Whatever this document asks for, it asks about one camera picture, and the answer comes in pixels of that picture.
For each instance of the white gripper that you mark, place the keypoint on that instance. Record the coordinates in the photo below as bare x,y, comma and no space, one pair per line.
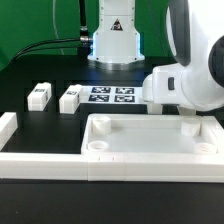
164,86

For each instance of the white desk top tray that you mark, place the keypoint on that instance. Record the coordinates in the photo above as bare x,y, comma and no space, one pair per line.
145,134

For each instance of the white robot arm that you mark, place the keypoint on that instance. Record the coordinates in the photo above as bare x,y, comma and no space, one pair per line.
195,32

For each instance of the fiducial marker sheet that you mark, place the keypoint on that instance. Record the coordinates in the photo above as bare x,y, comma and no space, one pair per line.
111,95

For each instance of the white U-shaped fence wall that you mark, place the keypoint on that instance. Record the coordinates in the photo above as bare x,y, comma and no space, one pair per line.
106,166

